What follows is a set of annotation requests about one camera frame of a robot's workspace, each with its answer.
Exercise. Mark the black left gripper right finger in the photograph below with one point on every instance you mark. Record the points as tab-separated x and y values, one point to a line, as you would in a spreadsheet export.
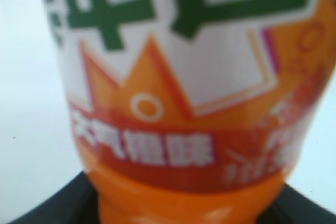
291	207

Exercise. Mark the orange soda plastic bottle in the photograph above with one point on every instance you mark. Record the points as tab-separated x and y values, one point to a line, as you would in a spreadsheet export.
191	111

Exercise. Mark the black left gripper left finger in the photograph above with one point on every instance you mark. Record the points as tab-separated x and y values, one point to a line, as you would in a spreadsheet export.
77	202

